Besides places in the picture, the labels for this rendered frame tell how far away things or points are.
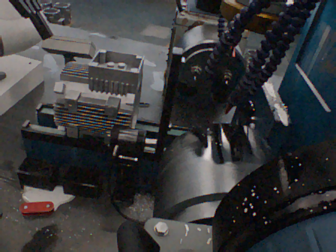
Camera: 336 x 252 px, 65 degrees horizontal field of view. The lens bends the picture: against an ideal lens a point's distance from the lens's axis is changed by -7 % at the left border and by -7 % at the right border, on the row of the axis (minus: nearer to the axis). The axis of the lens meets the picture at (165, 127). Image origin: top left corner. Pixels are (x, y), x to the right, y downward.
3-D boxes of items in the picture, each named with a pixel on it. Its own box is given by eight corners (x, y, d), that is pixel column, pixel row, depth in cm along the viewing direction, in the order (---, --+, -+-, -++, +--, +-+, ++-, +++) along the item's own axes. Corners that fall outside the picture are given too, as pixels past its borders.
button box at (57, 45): (94, 60, 98) (97, 45, 98) (89, 55, 90) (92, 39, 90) (48, 53, 97) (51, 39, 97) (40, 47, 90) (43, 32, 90)
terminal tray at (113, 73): (142, 79, 77) (145, 55, 73) (135, 99, 69) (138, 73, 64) (99, 72, 77) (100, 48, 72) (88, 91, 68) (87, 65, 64)
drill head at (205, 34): (226, 73, 126) (241, 19, 111) (236, 120, 97) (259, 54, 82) (172, 63, 125) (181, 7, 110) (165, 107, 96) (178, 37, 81)
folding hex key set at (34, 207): (55, 204, 73) (54, 200, 72) (54, 214, 70) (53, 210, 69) (21, 206, 70) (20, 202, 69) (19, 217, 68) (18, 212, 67)
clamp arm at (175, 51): (166, 148, 68) (186, 49, 53) (165, 156, 66) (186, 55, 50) (151, 145, 68) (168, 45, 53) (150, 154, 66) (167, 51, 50)
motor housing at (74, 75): (139, 115, 90) (145, 61, 78) (127, 156, 75) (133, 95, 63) (78, 105, 89) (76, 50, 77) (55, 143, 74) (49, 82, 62)
